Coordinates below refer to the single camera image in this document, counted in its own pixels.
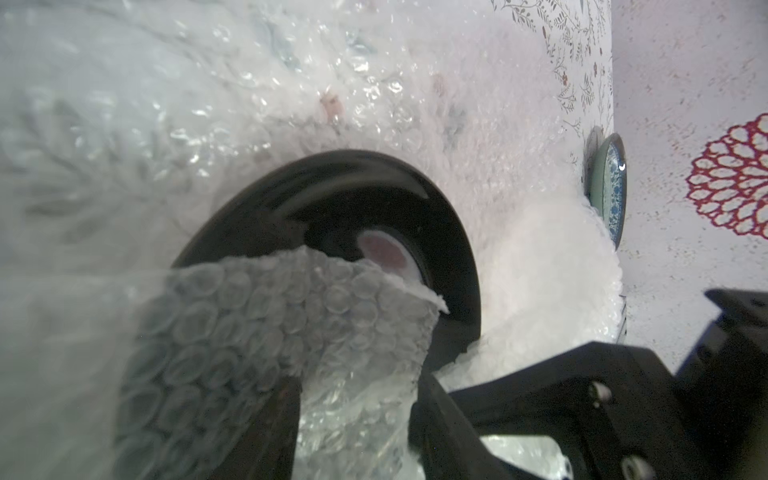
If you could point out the black round plate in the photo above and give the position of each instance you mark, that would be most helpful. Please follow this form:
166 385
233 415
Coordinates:
337 202

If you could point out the blue floral ceramic plate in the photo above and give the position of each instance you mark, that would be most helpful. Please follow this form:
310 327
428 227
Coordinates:
606 184

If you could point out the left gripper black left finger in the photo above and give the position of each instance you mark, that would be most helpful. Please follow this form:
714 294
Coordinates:
267 448

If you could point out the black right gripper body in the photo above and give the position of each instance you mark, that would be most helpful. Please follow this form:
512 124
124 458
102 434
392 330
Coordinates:
617 412

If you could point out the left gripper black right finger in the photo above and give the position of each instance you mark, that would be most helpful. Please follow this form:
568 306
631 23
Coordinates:
446 442

